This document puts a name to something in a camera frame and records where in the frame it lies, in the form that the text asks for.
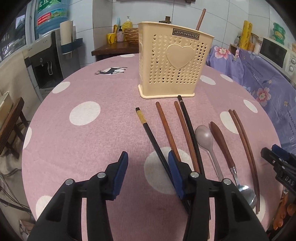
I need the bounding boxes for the wooden handled metal spoon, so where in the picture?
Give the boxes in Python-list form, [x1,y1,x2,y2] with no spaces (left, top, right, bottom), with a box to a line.
[209,121,257,209]

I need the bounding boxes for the brown wooden chopstick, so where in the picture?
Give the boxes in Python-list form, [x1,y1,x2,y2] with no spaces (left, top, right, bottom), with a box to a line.
[156,101,181,162]
[174,101,200,173]
[228,109,260,215]
[232,110,260,214]

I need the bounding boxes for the translucent grey plastic spoon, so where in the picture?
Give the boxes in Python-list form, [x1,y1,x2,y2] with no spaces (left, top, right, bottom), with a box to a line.
[195,125,224,181]

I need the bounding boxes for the black chopstick plain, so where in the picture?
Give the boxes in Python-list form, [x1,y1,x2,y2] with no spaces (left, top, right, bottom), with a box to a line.
[177,95,205,176]

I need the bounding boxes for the black chopstick gold band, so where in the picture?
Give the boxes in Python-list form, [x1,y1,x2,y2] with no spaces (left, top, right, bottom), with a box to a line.
[135,107,175,187]

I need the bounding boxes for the right hand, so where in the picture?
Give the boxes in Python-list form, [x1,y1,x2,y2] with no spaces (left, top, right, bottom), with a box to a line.
[273,191,295,230]

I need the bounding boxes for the purple floral cloth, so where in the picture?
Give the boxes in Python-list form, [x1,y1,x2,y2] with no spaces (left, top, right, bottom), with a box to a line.
[206,45,295,154]

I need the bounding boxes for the white microwave oven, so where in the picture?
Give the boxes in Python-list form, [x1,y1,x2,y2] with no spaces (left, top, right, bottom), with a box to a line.
[258,38,296,82]

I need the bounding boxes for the wooden chair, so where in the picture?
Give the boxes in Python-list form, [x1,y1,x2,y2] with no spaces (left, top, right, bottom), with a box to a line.
[0,97,29,159]

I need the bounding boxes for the pink polka dot tablecloth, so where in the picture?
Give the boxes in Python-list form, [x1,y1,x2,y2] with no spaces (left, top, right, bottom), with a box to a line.
[22,55,282,240]

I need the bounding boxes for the green stacked containers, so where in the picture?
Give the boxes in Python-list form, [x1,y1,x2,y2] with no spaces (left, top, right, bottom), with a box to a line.
[271,23,285,45]

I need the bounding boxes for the yellow roll package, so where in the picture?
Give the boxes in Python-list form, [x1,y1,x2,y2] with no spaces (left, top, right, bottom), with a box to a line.
[239,20,252,50]

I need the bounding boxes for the beige perforated utensil holder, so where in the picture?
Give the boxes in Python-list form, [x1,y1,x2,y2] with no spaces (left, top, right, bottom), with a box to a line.
[138,22,214,99]

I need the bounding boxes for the grey water dispenser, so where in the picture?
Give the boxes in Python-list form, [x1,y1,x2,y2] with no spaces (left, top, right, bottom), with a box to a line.
[25,29,80,100]

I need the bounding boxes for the brown chopstick in holder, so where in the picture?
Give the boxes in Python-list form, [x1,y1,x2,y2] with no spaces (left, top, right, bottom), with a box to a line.
[196,9,206,31]

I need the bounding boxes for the dark wooden sink counter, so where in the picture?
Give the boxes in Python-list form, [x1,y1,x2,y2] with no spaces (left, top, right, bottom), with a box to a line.
[91,42,139,61]

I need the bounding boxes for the bronze faucet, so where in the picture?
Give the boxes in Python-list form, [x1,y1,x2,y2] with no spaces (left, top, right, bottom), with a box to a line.
[159,16,171,24]

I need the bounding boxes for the yellow mug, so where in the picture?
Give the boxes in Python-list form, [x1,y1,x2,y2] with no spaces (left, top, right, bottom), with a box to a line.
[106,33,117,44]

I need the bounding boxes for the woven brown basin sink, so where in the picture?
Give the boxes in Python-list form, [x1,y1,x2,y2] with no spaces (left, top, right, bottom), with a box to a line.
[124,28,139,45]

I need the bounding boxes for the yellow soap dispenser bottle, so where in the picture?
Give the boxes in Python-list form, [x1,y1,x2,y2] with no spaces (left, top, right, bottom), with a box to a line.
[122,16,133,32]

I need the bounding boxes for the blue water jug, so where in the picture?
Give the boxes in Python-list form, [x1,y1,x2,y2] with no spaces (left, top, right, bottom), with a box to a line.
[35,0,69,35]

